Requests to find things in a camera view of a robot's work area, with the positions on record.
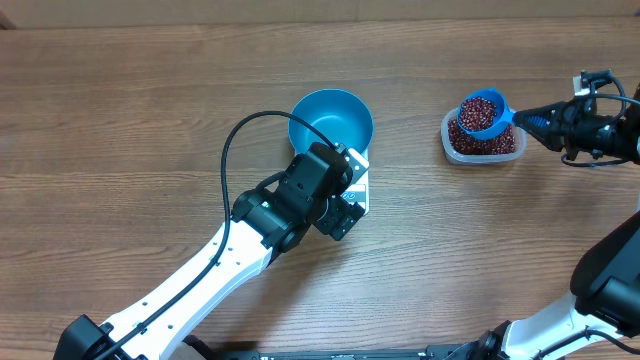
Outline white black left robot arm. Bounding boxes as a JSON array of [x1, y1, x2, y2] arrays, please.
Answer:
[[54, 142, 369, 360]]

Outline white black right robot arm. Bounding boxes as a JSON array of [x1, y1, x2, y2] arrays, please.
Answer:
[[447, 80, 639, 359]]

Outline white digital kitchen scale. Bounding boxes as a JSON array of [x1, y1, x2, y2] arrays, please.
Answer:
[[342, 151, 370, 214]]

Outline blue plastic bowl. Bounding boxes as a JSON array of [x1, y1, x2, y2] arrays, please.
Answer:
[[292, 89, 374, 158]]

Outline red adzuki beans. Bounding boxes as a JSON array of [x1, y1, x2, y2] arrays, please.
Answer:
[[446, 96, 516, 155]]

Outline clear plastic container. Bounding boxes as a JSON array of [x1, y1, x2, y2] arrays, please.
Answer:
[[440, 108, 527, 165]]

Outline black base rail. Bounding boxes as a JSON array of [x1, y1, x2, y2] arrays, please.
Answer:
[[169, 336, 498, 360]]

